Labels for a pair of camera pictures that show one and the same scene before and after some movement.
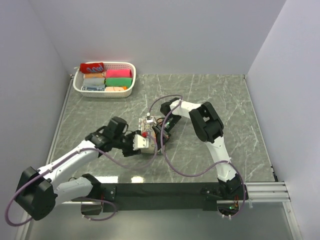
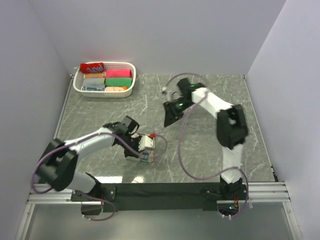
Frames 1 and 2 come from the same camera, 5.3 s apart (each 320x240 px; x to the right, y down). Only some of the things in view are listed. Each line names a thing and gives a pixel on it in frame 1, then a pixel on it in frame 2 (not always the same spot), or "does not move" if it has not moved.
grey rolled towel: x=94 y=82 does not move
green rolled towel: x=119 y=82 does not move
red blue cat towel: x=91 y=67 does not move
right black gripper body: x=169 y=125 to x=177 y=108
